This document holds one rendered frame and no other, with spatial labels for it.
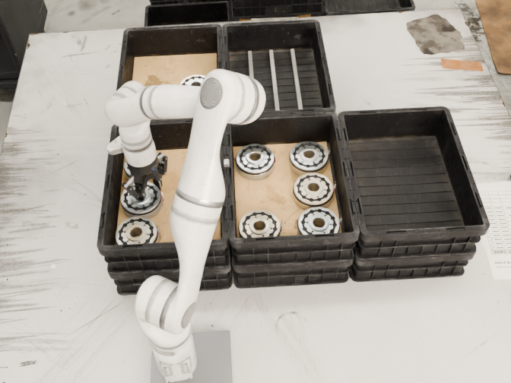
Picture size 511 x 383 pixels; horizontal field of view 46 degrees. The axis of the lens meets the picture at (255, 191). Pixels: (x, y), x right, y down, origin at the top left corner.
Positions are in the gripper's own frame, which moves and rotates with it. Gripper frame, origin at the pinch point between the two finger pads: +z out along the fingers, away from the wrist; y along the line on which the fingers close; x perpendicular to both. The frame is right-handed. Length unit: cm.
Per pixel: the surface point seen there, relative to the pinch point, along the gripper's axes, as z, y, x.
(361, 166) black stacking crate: 3, 43, -37
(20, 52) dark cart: 56, 43, 141
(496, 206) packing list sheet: 15, 64, -70
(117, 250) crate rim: -7.6, -19.8, -11.4
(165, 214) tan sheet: 2.4, -1.9, -6.9
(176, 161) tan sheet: 2.4, 12.7, 3.2
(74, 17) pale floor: 86, 97, 180
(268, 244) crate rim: -6.7, 3.1, -36.4
